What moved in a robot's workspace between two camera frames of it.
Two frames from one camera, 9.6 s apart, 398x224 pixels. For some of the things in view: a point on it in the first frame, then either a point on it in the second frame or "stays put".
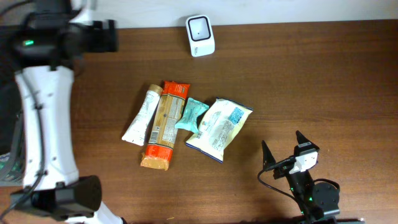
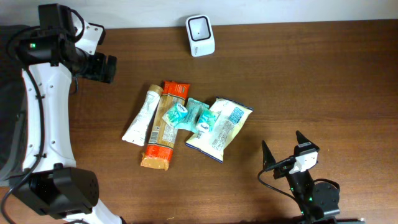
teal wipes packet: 193,109 stays put
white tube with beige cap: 135,133 stays put
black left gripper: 105,44 to 99,70
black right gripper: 269,158 stays put
